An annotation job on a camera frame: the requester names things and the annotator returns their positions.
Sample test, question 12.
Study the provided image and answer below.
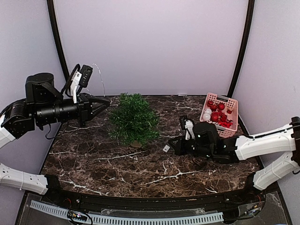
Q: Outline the white perforated cable duct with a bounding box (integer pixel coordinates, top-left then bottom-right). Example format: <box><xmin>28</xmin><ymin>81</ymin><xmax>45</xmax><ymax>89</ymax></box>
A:
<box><xmin>30</xmin><ymin>200</ymin><xmax>224</xmax><ymax>225</ymax></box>

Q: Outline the white ball ornament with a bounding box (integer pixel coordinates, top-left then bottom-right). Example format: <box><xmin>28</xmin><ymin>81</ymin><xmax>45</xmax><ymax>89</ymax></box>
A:
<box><xmin>202</xmin><ymin>108</ymin><xmax>212</xmax><ymax>121</ymax></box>

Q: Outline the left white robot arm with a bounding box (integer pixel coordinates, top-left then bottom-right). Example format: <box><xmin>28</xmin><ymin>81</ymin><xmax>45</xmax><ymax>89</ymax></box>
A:
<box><xmin>0</xmin><ymin>73</ymin><xmax>110</xmax><ymax>204</ymax></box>

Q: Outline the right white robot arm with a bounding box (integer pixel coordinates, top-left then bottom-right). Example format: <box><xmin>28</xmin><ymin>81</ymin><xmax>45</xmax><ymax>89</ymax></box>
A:
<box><xmin>168</xmin><ymin>115</ymin><xmax>300</xmax><ymax>203</ymax></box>

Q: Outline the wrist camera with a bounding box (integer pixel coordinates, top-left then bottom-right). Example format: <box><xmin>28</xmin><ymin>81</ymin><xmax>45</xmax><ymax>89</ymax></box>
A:
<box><xmin>70</xmin><ymin>64</ymin><xmax>93</xmax><ymax>104</ymax></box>
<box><xmin>180</xmin><ymin>115</ymin><xmax>195</xmax><ymax>140</ymax></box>

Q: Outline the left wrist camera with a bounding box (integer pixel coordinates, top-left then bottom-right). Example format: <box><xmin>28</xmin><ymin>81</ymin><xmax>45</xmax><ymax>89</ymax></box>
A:
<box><xmin>70</xmin><ymin>64</ymin><xmax>93</xmax><ymax>104</ymax></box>

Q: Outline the black frame pole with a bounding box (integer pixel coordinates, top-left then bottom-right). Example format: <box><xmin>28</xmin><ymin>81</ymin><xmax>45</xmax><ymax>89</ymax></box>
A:
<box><xmin>227</xmin><ymin>0</ymin><xmax>256</xmax><ymax>98</ymax></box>
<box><xmin>46</xmin><ymin>0</ymin><xmax>69</xmax><ymax>82</ymax></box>

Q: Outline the pink plastic basket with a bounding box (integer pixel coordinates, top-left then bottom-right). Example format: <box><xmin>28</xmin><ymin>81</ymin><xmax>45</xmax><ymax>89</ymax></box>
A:
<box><xmin>200</xmin><ymin>93</ymin><xmax>239</xmax><ymax>138</ymax></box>

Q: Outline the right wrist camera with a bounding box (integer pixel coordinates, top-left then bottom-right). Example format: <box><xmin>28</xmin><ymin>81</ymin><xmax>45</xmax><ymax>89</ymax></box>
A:
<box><xmin>180</xmin><ymin>115</ymin><xmax>195</xmax><ymax>140</ymax></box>

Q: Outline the left black frame pole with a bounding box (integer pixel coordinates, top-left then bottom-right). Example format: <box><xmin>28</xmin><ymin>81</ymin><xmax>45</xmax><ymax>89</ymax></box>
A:
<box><xmin>46</xmin><ymin>0</ymin><xmax>69</xmax><ymax>82</ymax></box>

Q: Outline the red ball ornament cluster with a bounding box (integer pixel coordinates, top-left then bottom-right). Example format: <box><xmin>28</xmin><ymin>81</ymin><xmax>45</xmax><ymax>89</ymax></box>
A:
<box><xmin>207</xmin><ymin>100</ymin><xmax>233</xmax><ymax>128</ymax></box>

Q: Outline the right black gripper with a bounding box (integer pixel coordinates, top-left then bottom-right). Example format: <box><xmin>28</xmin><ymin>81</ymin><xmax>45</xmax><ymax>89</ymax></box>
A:
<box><xmin>169</xmin><ymin>135</ymin><xmax>214</xmax><ymax>159</ymax></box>

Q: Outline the right black frame pole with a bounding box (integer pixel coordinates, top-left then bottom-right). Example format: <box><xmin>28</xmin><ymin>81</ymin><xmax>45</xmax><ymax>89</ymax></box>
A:
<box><xmin>227</xmin><ymin>0</ymin><xmax>256</xmax><ymax>98</ymax></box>

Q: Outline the small green christmas tree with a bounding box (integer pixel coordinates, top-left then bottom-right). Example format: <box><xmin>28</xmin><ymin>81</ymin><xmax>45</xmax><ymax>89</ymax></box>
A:
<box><xmin>109</xmin><ymin>93</ymin><xmax>159</xmax><ymax>146</ymax></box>

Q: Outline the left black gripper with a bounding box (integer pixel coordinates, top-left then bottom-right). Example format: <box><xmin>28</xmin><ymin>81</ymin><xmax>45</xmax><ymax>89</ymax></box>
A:
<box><xmin>35</xmin><ymin>92</ymin><xmax>110</xmax><ymax>127</ymax></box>

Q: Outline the thin wire light string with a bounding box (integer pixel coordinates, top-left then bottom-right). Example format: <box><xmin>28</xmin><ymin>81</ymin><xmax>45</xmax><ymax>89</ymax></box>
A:
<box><xmin>91</xmin><ymin>64</ymin><xmax>106</xmax><ymax>98</ymax></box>

